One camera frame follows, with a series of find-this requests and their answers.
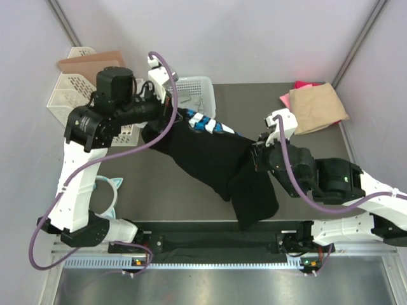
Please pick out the teal cat ear headphones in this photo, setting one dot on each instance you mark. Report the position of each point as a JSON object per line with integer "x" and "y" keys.
{"x": 105, "y": 196}

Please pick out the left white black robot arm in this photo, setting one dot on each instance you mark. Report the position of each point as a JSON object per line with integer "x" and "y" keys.
{"x": 89, "y": 133}

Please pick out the cream perforated file organizer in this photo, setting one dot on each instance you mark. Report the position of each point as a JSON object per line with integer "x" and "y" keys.
{"x": 73, "y": 90}

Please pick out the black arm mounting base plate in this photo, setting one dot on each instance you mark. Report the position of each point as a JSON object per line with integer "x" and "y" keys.
{"x": 216, "y": 241}

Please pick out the red folded t-shirt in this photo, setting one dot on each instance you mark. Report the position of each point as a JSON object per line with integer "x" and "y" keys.
{"x": 304, "y": 84}

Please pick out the brown cardboard folder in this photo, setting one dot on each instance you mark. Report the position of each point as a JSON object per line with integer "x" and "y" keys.
{"x": 90, "y": 65}

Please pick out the grey folded cloth in basket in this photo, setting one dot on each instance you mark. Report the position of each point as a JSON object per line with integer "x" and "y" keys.
{"x": 189, "y": 101}

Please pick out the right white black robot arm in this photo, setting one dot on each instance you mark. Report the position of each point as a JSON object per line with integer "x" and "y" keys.
{"x": 336, "y": 185}

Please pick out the black daisy print t-shirt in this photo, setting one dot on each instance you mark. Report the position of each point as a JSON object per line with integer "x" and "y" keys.
{"x": 221, "y": 158}

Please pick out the white perforated plastic basket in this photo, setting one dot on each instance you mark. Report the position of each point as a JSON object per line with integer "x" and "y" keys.
{"x": 197, "y": 93}

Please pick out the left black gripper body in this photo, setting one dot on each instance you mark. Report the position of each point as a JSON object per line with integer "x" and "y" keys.
{"x": 150, "y": 108}

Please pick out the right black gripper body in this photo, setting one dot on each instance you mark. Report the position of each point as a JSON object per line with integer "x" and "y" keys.
{"x": 262, "y": 163}

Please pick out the pink folded t-shirt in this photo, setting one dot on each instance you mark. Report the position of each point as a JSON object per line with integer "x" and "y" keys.
{"x": 285, "y": 100}

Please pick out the beige folded t-shirt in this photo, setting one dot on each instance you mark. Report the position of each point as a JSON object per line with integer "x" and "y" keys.
{"x": 316, "y": 108}

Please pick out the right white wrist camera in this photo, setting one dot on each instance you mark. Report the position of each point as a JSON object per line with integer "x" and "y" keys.
{"x": 281, "y": 121}

